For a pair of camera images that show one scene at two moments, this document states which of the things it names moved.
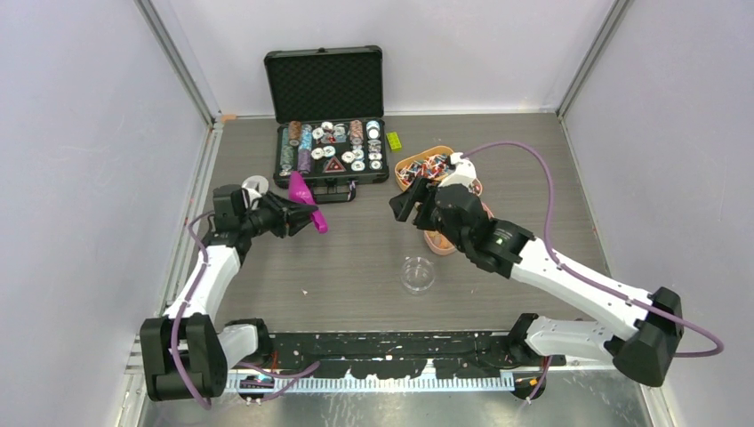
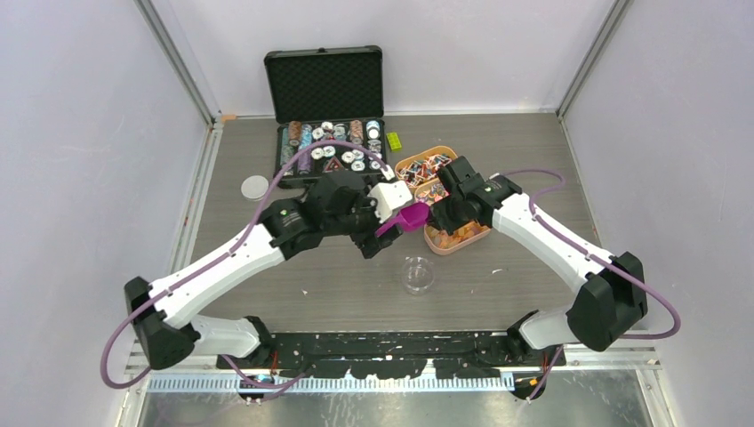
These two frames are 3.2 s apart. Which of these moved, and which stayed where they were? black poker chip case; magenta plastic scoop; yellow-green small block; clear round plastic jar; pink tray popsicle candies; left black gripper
Moved: left black gripper; magenta plastic scoop
Stayed: black poker chip case; clear round plastic jar; pink tray popsicle candies; yellow-green small block
